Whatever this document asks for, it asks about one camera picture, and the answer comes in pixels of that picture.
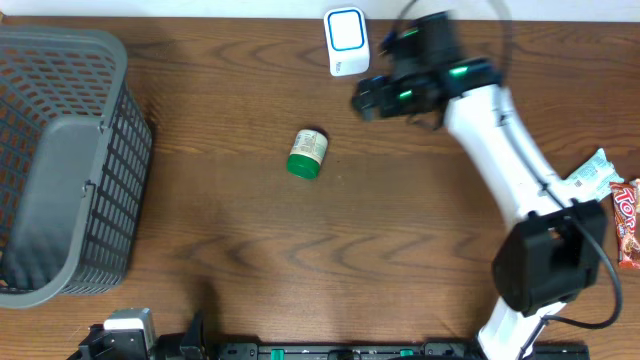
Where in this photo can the green lid white jar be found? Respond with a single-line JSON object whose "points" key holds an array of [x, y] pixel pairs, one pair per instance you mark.
{"points": [[307, 154]]}

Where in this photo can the orange chocolate bar wrapper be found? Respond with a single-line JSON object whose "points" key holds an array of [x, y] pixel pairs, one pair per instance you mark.
{"points": [[625, 201]]}

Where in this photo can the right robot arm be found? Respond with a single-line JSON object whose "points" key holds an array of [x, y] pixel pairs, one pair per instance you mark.
{"points": [[553, 249]]}

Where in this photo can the white barcode scanner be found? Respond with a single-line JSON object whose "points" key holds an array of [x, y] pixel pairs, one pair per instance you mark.
{"points": [[347, 41]]}

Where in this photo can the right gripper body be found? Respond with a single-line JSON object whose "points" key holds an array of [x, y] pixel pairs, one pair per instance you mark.
{"points": [[396, 93]]}

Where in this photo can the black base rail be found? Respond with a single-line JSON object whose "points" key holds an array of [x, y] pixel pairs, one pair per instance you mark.
{"points": [[432, 350]]}

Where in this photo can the teal wet wipes pack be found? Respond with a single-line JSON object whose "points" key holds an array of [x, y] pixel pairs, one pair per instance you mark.
{"points": [[595, 175]]}

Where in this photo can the grey plastic shopping basket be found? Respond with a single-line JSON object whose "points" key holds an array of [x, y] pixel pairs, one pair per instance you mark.
{"points": [[75, 157]]}

